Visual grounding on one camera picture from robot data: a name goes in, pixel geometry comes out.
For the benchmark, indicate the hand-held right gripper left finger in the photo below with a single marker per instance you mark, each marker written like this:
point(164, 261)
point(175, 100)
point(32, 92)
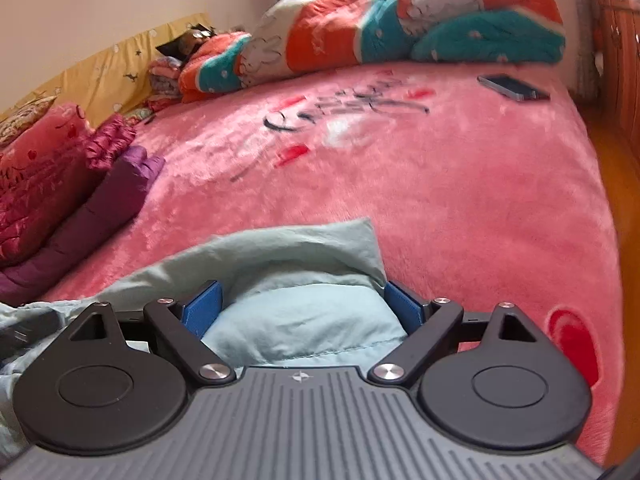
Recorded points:
point(201, 310)

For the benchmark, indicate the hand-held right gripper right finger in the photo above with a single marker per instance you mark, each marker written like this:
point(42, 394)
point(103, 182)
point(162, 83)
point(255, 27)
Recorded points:
point(406, 306)

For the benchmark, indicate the light blue down jacket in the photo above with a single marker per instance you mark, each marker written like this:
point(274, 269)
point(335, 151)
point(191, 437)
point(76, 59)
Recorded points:
point(300, 255)

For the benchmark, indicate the magenta satin quilt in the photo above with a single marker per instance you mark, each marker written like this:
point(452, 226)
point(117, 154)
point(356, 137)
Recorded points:
point(30, 210)

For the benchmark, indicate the pink plush bed blanket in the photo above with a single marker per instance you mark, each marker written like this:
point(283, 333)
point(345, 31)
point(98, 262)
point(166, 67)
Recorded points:
point(450, 185)

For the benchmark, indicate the purple quilt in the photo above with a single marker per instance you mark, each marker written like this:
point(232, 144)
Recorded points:
point(100, 210)

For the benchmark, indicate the patterned beige pillow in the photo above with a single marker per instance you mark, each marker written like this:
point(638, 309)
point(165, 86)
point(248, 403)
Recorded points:
point(25, 117)

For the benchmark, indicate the stack of folded pink cloths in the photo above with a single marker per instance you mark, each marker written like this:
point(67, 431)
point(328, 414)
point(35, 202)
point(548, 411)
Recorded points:
point(165, 80)

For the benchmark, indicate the black smartphone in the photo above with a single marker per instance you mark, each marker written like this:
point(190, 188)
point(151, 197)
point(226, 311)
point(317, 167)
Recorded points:
point(515, 87)

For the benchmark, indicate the yellow headboard cover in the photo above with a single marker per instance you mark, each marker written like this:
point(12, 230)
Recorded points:
point(110, 75)

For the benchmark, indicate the black pillow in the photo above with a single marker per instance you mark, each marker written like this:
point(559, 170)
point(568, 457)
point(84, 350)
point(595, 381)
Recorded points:
point(167, 50)

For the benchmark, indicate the orange and teal quilt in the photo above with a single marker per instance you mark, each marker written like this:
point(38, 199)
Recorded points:
point(350, 30)

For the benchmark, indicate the pink curtain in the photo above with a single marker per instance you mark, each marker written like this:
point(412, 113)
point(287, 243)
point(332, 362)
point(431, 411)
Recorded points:
point(582, 35)

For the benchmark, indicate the wooden cabinet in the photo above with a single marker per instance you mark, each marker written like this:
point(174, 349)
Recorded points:
point(625, 60)

